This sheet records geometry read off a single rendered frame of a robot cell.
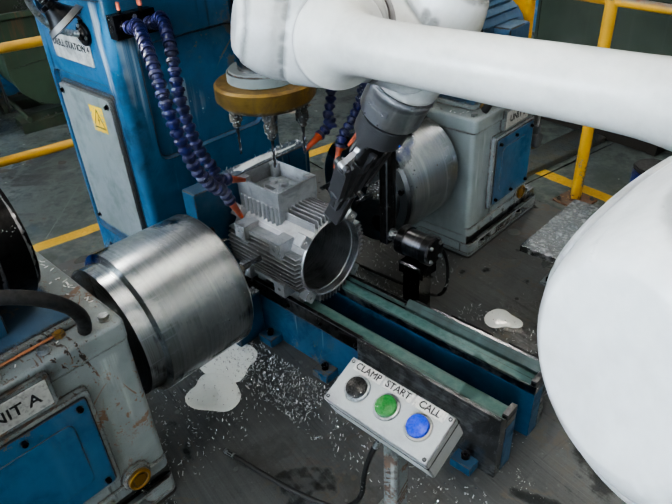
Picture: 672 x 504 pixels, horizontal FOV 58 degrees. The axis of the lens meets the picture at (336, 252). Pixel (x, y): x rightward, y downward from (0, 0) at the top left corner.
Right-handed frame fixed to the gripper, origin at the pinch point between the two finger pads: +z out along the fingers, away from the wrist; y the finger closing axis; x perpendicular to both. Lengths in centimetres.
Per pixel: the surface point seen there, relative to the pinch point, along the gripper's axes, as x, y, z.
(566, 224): 26, -60, 16
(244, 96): -23.5, 2.0, -3.6
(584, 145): 0, -233, 99
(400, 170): -4.1, -27.2, 10.5
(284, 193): -12.1, -2.5, 12.0
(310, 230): -3.6, -2.0, 13.2
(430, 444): 35.1, 21.1, -6.3
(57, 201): -187, -52, 245
